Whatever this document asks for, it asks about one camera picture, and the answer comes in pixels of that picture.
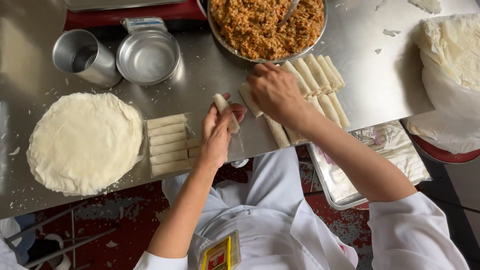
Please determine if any white plastic sheet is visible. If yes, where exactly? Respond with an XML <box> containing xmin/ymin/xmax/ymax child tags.
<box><xmin>403</xmin><ymin>49</ymin><xmax>480</xmax><ymax>155</ymax></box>

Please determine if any red round tray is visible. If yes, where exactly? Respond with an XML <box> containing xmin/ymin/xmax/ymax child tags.
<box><xmin>410</xmin><ymin>133</ymin><xmax>480</xmax><ymax>165</ymax></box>

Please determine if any steel cup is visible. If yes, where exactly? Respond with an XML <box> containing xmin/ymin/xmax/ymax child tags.
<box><xmin>52</xmin><ymin>29</ymin><xmax>122</xmax><ymax>89</ymax></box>

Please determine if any torn wrapper piece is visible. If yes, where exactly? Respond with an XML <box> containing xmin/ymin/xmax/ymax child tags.
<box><xmin>408</xmin><ymin>0</ymin><xmax>442</xmax><ymax>15</ymax></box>

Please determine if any heap of crumpled pastry wrappers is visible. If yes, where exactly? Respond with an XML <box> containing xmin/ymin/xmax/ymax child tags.
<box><xmin>411</xmin><ymin>13</ymin><xmax>480</xmax><ymax>92</ymax></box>

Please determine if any metal stool frame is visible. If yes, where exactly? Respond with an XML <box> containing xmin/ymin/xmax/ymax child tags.
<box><xmin>5</xmin><ymin>200</ymin><xmax>118</xmax><ymax>270</ymax></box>

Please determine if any steel spoon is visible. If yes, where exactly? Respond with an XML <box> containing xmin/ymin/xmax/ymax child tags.
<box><xmin>277</xmin><ymin>0</ymin><xmax>301</xmax><ymax>27</ymax></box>

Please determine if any small round steel pan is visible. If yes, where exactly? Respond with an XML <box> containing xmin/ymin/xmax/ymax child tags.
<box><xmin>116</xmin><ymin>29</ymin><xmax>181</xmax><ymax>86</ymax></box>

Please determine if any yellow packet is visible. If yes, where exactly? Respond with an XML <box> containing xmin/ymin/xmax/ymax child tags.
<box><xmin>198</xmin><ymin>229</ymin><xmax>242</xmax><ymax>270</ymax></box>

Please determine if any person's right hand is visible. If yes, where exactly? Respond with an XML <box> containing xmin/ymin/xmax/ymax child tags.
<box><xmin>246</xmin><ymin>63</ymin><xmax>314</xmax><ymax>130</ymax></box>

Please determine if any pile of stacked spring rolls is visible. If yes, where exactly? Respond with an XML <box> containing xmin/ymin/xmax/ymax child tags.
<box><xmin>239</xmin><ymin>54</ymin><xmax>351</xmax><ymax>149</ymax></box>

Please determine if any large steel bowl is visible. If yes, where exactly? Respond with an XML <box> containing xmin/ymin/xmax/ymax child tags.
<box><xmin>206</xmin><ymin>0</ymin><xmax>328</xmax><ymax>64</ymax></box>

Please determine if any red board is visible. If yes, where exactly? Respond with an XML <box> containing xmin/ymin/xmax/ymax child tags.
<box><xmin>63</xmin><ymin>0</ymin><xmax>208</xmax><ymax>31</ymax></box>

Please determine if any rectangular steel tray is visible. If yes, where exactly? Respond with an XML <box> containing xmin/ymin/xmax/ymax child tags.
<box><xmin>307</xmin><ymin>120</ymin><xmax>432</xmax><ymax>211</ymax></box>

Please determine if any person's left hand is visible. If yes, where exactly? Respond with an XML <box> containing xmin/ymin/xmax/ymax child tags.
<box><xmin>198</xmin><ymin>93</ymin><xmax>247</xmax><ymax>166</ymax></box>

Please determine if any single spring roll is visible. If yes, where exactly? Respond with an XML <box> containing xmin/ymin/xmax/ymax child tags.
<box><xmin>212</xmin><ymin>93</ymin><xmax>241</xmax><ymax>134</ymax></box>

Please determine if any person's white coat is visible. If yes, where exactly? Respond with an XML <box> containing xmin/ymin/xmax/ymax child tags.
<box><xmin>133</xmin><ymin>146</ymin><xmax>469</xmax><ymax>270</ymax></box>

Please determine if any orange minced filling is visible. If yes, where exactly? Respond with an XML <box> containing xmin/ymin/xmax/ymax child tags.
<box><xmin>210</xmin><ymin>0</ymin><xmax>325</xmax><ymax>61</ymax></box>

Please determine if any small white packet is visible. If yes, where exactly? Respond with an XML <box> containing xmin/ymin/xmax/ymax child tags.
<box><xmin>121</xmin><ymin>16</ymin><xmax>168</xmax><ymax>34</ymax></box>

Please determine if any stack of round pastry wrappers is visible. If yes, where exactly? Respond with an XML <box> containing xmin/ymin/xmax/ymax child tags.
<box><xmin>26</xmin><ymin>92</ymin><xmax>144</xmax><ymax>197</ymax></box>

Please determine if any row of pale spring rolls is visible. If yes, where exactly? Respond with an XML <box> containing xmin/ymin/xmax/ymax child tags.
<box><xmin>146</xmin><ymin>113</ymin><xmax>200</xmax><ymax>177</ymax></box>

